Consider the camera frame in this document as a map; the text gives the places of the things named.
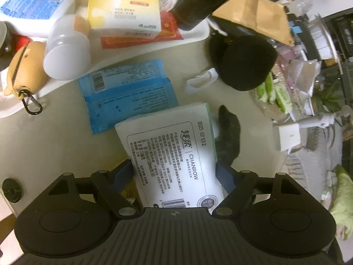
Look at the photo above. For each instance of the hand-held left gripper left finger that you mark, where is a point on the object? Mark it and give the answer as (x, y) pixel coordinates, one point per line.
(124, 171)

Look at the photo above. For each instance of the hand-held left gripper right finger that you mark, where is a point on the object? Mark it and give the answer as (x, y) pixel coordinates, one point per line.
(224, 174)

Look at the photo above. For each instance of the white tissue pack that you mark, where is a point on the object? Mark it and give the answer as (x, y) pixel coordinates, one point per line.
(171, 154)

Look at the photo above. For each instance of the blue wet wipes pack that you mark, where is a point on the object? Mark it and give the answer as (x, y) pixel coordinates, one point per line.
(121, 96)

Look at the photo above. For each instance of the dark grey sock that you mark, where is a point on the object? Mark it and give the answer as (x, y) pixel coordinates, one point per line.
(229, 135)

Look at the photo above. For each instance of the white power adapter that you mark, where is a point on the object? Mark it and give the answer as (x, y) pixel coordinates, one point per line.
(286, 138)

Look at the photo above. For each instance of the grey striped blanket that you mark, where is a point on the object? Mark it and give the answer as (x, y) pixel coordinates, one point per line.
(311, 165)

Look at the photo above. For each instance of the green snack packets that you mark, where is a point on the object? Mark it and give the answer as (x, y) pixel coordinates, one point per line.
(277, 95)

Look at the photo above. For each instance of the white plastic stand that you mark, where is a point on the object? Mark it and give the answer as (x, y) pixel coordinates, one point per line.
(320, 121)

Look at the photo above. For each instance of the black round plush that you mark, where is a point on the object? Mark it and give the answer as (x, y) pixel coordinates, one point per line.
(245, 63)

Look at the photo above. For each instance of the black round cap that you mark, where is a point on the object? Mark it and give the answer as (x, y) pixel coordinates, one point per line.
(11, 190)

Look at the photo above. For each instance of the white plastic tray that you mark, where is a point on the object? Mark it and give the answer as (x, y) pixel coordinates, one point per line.
(138, 53)

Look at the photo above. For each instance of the light green fleece cloth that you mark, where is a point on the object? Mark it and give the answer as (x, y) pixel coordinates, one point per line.
(343, 198)

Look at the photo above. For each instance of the green spider plant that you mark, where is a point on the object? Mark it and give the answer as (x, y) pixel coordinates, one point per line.
(328, 95)

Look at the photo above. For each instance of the white translucent plastic bottle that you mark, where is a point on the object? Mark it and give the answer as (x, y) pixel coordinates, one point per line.
(67, 52)

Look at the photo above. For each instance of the tan pouch with carabiner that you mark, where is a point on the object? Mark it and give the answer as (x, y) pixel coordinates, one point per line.
(26, 69)

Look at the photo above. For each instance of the red packet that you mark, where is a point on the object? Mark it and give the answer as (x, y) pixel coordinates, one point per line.
(171, 30)

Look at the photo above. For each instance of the brown paper bag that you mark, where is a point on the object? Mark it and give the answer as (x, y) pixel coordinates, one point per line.
(259, 13)

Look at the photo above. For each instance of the yellow white medicine box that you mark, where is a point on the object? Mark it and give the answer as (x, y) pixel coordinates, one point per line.
(121, 5)

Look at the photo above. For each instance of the metal rimmed white bowl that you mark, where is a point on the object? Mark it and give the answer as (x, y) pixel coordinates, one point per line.
(324, 37)

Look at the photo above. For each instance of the black thermos bottle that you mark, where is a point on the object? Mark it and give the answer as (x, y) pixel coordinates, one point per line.
(204, 0)

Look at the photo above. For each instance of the white lotion bottle blue label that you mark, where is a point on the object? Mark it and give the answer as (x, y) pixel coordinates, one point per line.
(30, 8)

